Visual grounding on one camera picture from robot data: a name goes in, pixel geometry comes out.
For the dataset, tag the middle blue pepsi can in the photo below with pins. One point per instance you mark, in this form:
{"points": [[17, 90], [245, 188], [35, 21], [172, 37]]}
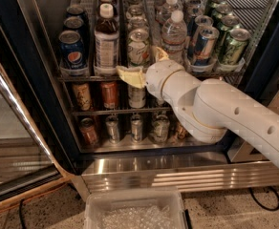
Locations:
{"points": [[74, 23]]}

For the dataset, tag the rear blue pepsi can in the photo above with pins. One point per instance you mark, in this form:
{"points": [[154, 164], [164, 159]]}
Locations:
{"points": [[77, 11]]}

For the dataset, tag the tan can middle shelf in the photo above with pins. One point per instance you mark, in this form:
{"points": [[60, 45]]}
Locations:
{"points": [[82, 96]]}

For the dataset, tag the front brown tea bottle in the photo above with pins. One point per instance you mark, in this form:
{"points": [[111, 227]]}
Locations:
{"points": [[106, 37]]}

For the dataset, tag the clear plastic bin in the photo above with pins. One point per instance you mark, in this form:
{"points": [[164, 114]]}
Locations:
{"points": [[152, 208]]}

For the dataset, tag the brown can bottom shelf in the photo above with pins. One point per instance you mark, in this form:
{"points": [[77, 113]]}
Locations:
{"points": [[89, 132]]}

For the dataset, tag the clear water bottle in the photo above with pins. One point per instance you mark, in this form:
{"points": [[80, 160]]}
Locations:
{"points": [[173, 35], [167, 8]]}

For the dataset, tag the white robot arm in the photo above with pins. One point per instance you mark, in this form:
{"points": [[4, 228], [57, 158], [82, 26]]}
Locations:
{"points": [[209, 108]]}

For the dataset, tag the open glass fridge door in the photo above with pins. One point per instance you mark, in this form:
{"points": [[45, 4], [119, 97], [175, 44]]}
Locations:
{"points": [[27, 166]]}

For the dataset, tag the front blue red bull can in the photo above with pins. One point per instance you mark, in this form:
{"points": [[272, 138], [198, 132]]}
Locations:
{"points": [[204, 45]]}

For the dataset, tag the green soda can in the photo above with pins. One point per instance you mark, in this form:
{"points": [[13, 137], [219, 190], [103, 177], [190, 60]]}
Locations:
{"points": [[226, 24], [234, 46]]}

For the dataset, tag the stainless steel fridge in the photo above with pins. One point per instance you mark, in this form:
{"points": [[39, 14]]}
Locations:
{"points": [[31, 57]]}

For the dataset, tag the front blue pepsi can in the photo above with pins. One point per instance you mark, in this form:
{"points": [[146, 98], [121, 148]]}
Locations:
{"points": [[72, 50]]}

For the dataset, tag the silver can shelf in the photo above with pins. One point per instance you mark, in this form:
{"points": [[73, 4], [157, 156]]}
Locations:
{"points": [[136, 128], [112, 125]]}

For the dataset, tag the orange can middle shelf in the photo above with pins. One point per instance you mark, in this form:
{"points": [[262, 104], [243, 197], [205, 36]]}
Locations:
{"points": [[109, 92]]}

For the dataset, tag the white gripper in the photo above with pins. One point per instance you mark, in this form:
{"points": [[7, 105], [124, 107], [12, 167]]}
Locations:
{"points": [[159, 75]]}

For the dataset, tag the white green can bottom shelf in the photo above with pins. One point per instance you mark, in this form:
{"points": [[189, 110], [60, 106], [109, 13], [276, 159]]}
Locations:
{"points": [[160, 128]]}

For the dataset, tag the front clear water bottle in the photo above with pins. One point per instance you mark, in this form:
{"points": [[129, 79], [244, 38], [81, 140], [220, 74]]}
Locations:
{"points": [[173, 35]]}

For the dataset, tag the front green soda can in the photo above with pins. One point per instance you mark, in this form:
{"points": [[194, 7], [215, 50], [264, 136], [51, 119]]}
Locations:
{"points": [[234, 46]]}

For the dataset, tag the gold can bottom shelf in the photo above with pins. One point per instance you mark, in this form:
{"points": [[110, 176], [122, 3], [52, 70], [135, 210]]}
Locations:
{"points": [[180, 133]]}

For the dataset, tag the blue pepsi can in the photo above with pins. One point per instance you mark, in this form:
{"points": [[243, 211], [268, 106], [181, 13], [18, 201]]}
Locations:
{"points": [[77, 11], [72, 50], [74, 23]]}

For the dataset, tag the white green 7up can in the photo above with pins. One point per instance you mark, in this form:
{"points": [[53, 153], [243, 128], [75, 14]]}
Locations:
{"points": [[138, 47]]}

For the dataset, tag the white can middle shelf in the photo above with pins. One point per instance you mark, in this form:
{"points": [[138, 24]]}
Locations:
{"points": [[136, 97]]}

